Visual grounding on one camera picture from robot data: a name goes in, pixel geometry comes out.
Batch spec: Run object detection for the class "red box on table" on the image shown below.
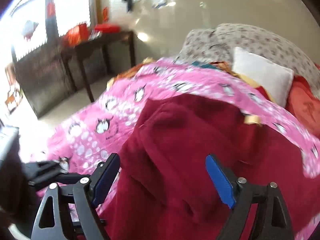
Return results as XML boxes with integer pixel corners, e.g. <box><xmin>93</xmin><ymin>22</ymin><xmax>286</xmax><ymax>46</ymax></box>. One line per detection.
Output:
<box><xmin>94</xmin><ymin>23</ymin><xmax>121</xmax><ymax>34</ymax></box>

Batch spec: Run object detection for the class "dark wooden table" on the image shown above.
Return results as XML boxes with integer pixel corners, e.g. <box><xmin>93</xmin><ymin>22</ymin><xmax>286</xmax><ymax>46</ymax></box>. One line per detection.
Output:
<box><xmin>60</xmin><ymin>30</ymin><xmax>136</xmax><ymax>102</ymax></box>

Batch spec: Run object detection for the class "red heart cushion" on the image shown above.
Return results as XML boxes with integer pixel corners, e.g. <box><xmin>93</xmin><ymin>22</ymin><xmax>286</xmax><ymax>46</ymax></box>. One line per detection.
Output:
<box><xmin>285</xmin><ymin>75</ymin><xmax>320</xmax><ymax>138</ymax></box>

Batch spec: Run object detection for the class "dark red fleece garment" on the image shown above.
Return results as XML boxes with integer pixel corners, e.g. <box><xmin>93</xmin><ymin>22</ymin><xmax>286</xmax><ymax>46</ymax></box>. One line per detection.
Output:
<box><xmin>102</xmin><ymin>94</ymin><xmax>319</xmax><ymax>239</ymax></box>

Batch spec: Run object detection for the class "floral quilt pillow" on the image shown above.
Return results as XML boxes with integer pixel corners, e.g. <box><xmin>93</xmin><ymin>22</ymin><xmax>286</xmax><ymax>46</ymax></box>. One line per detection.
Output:
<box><xmin>176</xmin><ymin>23</ymin><xmax>319</xmax><ymax>98</ymax></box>

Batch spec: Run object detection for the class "orange patterned sheet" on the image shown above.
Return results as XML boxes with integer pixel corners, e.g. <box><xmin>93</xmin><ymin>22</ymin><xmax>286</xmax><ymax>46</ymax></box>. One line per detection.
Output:
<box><xmin>106</xmin><ymin>57</ymin><xmax>155</xmax><ymax>90</ymax></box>

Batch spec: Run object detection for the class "white square pillow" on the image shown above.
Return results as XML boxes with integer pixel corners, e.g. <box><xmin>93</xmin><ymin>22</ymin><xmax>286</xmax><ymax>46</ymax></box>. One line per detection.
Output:
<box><xmin>233</xmin><ymin>47</ymin><xmax>294</xmax><ymax>107</ymax></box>

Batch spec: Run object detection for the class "pink penguin blanket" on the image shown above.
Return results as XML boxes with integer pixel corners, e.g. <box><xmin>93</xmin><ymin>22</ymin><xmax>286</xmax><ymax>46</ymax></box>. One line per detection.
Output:
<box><xmin>36</xmin><ymin>57</ymin><xmax>320</xmax><ymax>240</ymax></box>

